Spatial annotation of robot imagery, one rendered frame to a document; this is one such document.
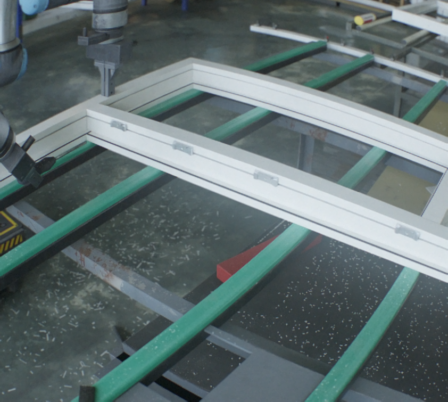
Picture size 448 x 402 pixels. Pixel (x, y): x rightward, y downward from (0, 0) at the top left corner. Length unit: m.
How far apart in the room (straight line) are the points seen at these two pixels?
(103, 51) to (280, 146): 2.06
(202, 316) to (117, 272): 0.21
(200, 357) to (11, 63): 1.22
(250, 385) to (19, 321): 1.48
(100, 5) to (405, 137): 0.81
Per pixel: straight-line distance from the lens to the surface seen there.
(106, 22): 1.31
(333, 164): 2.43
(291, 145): 3.29
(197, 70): 1.62
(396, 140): 1.38
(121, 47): 1.31
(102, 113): 1.30
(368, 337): 0.83
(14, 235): 2.01
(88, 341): 2.00
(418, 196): 1.68
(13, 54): 1.91
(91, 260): 1.01
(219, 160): 1.10
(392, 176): 1.75
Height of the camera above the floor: 1.44
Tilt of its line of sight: 31 degrees down
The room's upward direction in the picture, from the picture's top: 3 degrees clockwise
